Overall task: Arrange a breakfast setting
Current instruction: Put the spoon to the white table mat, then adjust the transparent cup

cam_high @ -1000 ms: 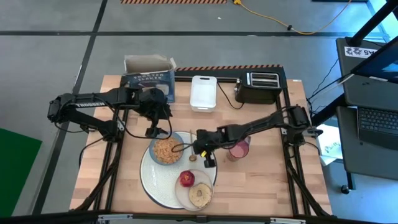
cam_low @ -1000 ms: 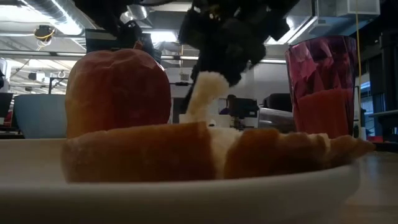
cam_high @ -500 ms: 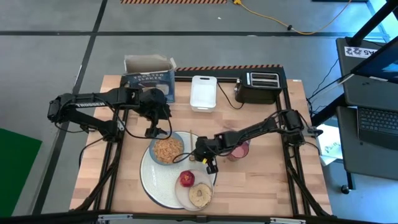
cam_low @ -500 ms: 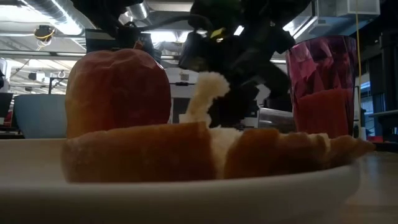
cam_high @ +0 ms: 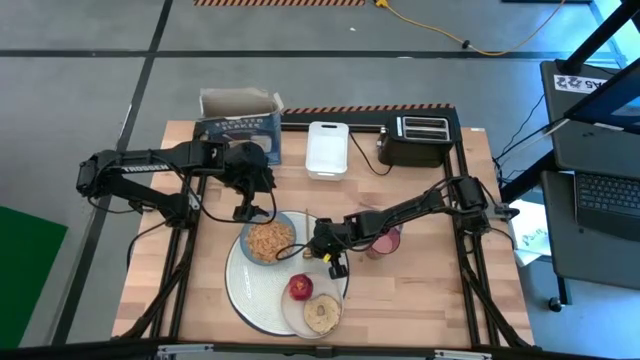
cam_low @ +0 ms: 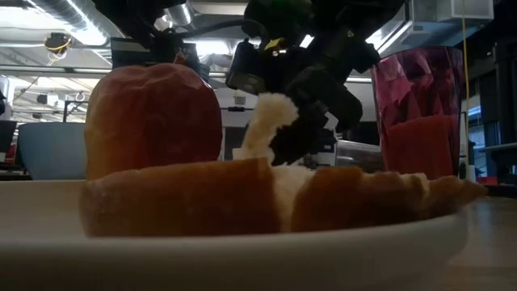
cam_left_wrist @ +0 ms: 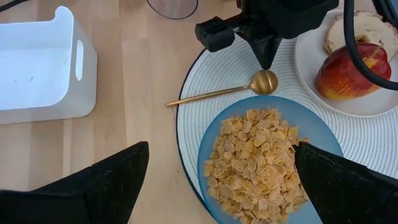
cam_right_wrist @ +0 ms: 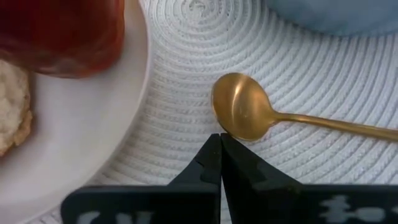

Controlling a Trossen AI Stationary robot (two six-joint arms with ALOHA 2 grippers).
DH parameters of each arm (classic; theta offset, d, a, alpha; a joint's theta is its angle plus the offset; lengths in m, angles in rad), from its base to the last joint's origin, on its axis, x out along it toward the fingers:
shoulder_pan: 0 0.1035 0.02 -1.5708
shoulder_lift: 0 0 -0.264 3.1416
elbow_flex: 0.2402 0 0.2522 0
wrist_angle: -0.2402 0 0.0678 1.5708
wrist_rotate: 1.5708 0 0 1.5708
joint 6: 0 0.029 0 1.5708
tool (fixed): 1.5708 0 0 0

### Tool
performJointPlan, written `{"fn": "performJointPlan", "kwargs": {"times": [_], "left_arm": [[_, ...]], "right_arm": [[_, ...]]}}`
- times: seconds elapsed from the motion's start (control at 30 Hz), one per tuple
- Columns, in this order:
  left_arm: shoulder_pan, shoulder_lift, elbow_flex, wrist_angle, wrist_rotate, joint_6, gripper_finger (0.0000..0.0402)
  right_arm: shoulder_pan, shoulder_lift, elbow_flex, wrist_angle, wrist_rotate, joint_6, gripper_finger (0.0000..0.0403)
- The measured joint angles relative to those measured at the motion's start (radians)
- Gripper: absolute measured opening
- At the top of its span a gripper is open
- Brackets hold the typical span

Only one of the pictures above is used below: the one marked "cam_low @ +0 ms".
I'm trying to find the black monitor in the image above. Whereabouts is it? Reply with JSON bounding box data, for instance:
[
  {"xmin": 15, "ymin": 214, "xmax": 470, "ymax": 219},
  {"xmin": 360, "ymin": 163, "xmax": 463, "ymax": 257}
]
[{"xmin": 0, "ymin": 120, "xmax": 19, "ymax": 154}]

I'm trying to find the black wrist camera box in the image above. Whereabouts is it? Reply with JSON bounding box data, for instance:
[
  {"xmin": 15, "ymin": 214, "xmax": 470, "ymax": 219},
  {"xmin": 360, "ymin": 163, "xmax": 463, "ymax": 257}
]
[{"xmin": 225, "ymin": 38, "xmax": 270, "ymax": 96}]

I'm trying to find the black background stand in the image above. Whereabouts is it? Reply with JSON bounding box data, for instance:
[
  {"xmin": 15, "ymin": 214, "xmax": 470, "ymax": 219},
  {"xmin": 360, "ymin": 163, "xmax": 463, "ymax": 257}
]
[{"xmin": 62, "ymin": 99, "xmax": 95, "ymax": 124}]

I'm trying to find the ceiling cord reel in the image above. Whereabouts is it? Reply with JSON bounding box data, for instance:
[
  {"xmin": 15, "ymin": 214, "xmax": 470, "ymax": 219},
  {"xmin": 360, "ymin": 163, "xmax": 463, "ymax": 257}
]
[{"xmin": 43, "ymin": 32, "xmax": 73, "ymax": 56}]

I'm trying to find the red apple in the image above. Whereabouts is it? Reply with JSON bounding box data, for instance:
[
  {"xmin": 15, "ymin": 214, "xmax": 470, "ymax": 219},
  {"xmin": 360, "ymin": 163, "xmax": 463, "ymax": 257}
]
[{"xmin": 84, "ymin": 62, "xmax": 224, "ymax": 181}]

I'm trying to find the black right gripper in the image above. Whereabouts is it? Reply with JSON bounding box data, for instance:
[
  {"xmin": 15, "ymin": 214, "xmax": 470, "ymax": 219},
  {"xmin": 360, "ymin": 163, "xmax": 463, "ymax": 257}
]
[{"xmin": 269, "ymin": 66, "xmax": 364, "ymax": 167}]

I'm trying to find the silver ceiling duct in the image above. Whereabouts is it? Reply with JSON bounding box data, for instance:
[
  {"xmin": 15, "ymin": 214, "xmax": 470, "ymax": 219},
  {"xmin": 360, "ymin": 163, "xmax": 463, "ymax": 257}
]
[
  {"xmin": 30, "ymin": 0, "xmax": 112, "ymax": 46},
  {"xmin": 163, "ymin": 0, "xmax": 195, "ymax": 27}
]

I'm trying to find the blue bowl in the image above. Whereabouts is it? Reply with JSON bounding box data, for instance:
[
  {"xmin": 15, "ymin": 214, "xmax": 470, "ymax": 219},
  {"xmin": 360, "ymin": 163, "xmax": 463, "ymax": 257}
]
[{"xmin": 18, "ymin": 122, "xmax": 89, "ymax": 181}]

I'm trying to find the bread slice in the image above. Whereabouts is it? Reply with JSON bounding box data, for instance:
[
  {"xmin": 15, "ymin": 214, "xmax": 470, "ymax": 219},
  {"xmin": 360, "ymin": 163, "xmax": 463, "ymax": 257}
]
[{"xmin": 78, "ymin": 92, "xmax": 489, "ymax": 238}]

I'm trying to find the clear drinking glass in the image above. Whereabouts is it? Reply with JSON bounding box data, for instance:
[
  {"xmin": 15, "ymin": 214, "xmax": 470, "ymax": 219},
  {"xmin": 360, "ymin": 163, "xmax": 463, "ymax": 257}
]
[{"xmin": 334, "ymin": 139, "xmax": 385, "ymax": 174}]

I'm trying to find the dark background cabinet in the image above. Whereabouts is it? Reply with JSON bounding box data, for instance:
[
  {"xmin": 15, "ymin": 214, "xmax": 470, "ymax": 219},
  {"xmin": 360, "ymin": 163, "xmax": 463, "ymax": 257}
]
[{"xmin": 478, "ymin": 40, "xmax": 517, "ymax": 188}]

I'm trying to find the pink tumbler with juice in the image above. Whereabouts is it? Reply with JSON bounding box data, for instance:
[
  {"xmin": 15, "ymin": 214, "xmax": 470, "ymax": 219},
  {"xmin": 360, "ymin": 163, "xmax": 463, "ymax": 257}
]
[{"xmin": 370, "ymin": 45, "xmax": 465, "ymax": 181}]

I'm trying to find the cream white plate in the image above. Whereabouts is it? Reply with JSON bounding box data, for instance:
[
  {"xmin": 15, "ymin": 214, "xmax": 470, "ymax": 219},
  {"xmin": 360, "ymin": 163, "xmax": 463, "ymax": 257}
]
[{"xmin": 0, "ymin": 179, "xmax": 470, "ymax": 291}]

